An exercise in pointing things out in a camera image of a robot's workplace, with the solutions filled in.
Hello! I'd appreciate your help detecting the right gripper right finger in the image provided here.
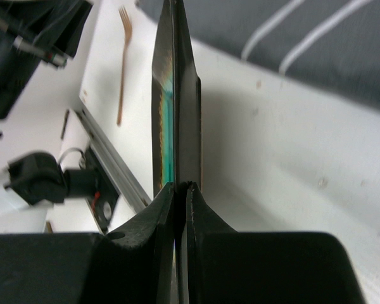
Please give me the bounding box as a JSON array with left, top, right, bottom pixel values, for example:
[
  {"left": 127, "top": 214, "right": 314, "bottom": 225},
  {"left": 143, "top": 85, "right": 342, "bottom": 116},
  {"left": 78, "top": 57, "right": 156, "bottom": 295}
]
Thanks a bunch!
[{"left": 180, "top": 182, "right": 237, "bottom": 303}]

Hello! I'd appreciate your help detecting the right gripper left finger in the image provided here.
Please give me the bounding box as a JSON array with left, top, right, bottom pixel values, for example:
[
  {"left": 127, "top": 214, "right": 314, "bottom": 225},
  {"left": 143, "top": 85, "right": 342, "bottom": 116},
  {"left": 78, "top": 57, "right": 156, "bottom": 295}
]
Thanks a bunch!
[{"left": 106, "top": 182, "right": 174, "bottom": 303}]

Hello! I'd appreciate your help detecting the green square ceramic plate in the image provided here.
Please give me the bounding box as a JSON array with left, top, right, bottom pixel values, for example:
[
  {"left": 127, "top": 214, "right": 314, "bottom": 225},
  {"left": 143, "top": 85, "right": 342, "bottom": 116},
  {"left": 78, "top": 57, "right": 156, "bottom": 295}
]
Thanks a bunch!
[{"left": 151, "top": 1, "right": 202, "bottom": 194}]

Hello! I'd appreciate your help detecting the copper fork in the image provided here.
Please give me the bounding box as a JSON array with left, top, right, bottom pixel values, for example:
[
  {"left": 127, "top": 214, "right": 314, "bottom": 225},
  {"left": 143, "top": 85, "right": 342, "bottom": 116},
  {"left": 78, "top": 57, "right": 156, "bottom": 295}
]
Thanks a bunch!
[{"left": 117, "top": 6, "right": 132, "bottom": 126}]

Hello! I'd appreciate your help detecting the grey striped cloth napkin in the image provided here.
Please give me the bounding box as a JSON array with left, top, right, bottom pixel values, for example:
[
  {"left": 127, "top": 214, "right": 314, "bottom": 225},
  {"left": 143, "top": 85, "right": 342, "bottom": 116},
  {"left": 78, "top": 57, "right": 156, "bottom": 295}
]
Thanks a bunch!
[{"left": 136, "top": 0, "right": 380, "bottom": 113}]

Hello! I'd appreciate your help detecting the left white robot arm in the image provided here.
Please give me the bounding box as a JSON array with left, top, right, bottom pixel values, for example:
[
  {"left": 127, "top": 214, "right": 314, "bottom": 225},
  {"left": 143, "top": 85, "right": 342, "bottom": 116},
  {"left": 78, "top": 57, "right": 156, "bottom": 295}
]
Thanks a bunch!
[{"left": 0, "top": 0, "right": 92, "bottom": 137}]

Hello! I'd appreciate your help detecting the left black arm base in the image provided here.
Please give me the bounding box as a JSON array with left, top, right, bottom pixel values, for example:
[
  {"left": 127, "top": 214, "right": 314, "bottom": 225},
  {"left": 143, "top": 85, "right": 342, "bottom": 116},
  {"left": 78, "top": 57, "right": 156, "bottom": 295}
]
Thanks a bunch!
[{"left": 4, "top": 148, "right": 119, "bottom": 232}]

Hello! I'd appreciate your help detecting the aluminium rail at table front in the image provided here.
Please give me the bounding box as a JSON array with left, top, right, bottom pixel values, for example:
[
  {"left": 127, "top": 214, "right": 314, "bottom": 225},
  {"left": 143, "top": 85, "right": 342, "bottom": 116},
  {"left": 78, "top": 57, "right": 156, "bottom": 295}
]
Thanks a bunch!
[{"left": 71, "top": 108, "right": 151, "bottom": 213}]

